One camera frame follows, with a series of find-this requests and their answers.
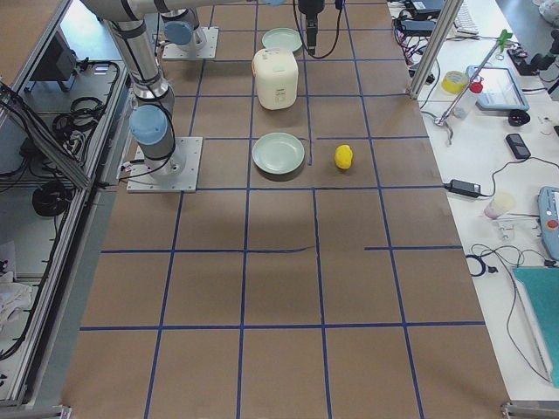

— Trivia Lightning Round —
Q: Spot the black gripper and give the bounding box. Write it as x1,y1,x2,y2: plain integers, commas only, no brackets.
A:
298,0,322,49

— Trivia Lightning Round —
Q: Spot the white rice cooker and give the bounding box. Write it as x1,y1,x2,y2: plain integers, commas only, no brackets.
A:
252,47,299,110

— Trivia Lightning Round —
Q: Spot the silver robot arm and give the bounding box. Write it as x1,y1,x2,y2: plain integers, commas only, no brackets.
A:
84,0,218,105
162,8,206,53

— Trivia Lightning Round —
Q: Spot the green plate far side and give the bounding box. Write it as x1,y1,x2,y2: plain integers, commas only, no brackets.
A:
262,28,302,52

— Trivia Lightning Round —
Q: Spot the green plate near potato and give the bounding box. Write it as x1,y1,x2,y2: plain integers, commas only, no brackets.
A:
252,132,305,175

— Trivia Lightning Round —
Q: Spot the yellow toy potato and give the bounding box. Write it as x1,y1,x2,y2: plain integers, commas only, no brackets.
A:
334,144,354,170

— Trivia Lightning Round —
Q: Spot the yellow tape roll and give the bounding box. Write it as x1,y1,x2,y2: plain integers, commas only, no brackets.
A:
441,71,470,94

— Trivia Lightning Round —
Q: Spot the metal stand rod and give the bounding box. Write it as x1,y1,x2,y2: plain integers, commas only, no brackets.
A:
433,30,514,144

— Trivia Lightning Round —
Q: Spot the blue teach pendant tablet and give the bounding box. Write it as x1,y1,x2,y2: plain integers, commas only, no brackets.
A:
459,66,529,111

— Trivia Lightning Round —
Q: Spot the black power adapter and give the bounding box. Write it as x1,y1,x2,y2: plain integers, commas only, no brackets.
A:
444,179,481,198

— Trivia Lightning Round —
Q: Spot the black phone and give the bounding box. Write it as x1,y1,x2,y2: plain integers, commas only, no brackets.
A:
506,134,531,160

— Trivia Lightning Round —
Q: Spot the clear plastic cup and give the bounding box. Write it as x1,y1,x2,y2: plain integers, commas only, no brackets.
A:
483,192,516,220

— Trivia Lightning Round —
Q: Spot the green cutting mat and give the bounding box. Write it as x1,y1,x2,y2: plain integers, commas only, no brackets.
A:
514,267,558,388

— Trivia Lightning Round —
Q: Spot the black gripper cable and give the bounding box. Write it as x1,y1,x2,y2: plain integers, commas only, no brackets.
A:
293,0,346,60

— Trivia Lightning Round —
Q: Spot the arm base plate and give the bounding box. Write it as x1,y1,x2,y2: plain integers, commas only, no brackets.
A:
162,26,219,61
127,137,203,193

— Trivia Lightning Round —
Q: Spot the aluminium frame post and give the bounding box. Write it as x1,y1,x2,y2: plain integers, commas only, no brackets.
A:
408,0,463,100

